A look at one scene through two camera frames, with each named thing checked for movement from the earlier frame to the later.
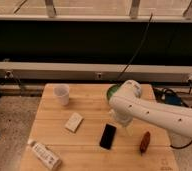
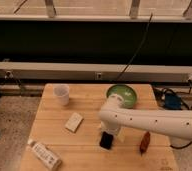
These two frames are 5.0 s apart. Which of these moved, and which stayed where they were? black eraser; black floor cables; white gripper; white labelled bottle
Moved: white gripper
Stayed: black eraser; black floor cables; white labelled bottle
